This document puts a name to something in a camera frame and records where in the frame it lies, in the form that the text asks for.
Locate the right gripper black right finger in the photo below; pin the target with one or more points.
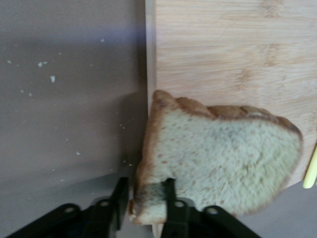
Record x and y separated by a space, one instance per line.
183 220

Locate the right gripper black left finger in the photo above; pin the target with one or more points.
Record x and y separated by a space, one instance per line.
99 218

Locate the plain brown bread slice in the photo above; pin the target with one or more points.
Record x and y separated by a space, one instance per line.
223 161

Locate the yellow plastic fork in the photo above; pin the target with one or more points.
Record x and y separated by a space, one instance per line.
311 173

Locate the wooden cutting board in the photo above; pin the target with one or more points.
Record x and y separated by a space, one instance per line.
235 49

